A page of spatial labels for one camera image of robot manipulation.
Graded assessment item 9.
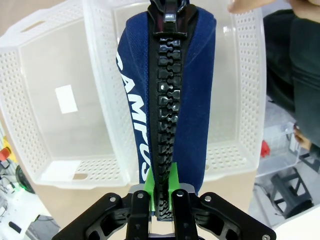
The person's left forearm dark sleeve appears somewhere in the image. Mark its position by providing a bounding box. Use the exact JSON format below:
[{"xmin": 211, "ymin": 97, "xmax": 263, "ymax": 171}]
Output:
[{"xmin": 289, "ymin": 17, "xmax": 320, "ymax": 151}]

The red item in box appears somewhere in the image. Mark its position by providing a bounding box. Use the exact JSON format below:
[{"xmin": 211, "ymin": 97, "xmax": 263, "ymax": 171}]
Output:
[{"xmin": 259, "ymin": 140, "xmax": 271, "ymax": 158}]

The black metal stool frame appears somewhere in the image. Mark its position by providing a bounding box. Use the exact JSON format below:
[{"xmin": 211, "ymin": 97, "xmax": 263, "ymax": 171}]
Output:
[{"xmin": 270, "ymin": 166, "xmax": 314, "ymax": 214}]

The black marker pen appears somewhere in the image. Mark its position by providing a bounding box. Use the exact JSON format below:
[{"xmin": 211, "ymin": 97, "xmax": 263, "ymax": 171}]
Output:
[{"xmin": 8, "ymin": 220, "xmax": 22, "ymax": 233}]

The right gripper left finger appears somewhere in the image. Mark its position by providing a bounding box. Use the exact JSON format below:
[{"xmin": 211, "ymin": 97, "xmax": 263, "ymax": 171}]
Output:
[{"xmin": 57, "ymin": 162, "xmax": 157, "ymax": 240}]

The person in dark fleece jacket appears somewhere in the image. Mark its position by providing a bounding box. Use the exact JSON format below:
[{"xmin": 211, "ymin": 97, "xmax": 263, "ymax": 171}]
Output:
[{"xmin": 262, "ymin": 8, "xmax": 300, "ymax": 117}]

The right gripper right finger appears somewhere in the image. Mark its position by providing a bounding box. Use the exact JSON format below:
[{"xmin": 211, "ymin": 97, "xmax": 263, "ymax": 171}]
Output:
[{"xmin": 169, "ymin": 161, "xmax": 277, "ymax": 240}]

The clear plastic storage box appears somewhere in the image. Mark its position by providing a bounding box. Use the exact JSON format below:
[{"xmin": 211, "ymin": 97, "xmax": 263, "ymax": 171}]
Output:
[{"xmin": 256, "ymin": 121, "xmax": 302, "ymax": 177}]

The person's left hand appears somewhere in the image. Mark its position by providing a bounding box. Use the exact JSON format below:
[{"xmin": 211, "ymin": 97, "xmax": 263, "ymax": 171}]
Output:
[{"xmin": 293, "ymin": 124, "xmax": 313, "ymax": 151}]

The red emergency stop button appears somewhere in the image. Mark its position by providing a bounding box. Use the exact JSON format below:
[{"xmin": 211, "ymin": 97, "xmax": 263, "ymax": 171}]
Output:
[{"xmin": 0, "ymin": 146, "xmax": 12, "ymax": 161}]

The black wheel with green light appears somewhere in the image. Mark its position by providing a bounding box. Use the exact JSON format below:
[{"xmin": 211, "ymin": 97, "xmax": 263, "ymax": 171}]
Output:
[{"xmin": 14, "ymin": 164, "xmax": 36, "ymax": 194}]

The navy zip pencil case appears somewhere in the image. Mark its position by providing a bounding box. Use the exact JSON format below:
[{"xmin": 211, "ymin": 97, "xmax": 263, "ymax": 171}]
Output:
[{"xmin": 115, "ymin": 0, "xmax": 217, "ymax": 222}]

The white perforated plastic basket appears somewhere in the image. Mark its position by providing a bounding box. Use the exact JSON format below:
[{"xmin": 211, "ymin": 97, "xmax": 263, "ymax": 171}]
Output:
[
  {"xmin": 83, "ymin": 0, "xmax": 268, "ymax": 182},
  {"xmin": 0, "ymin": 3, "xmax": 131, "ymax": 192}
]

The person's right hand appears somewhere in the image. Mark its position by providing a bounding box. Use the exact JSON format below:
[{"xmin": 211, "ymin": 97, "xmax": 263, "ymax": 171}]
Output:
[{"xmin": 226, "ymin": 0, "xmax": 320, "ymax": 23}]

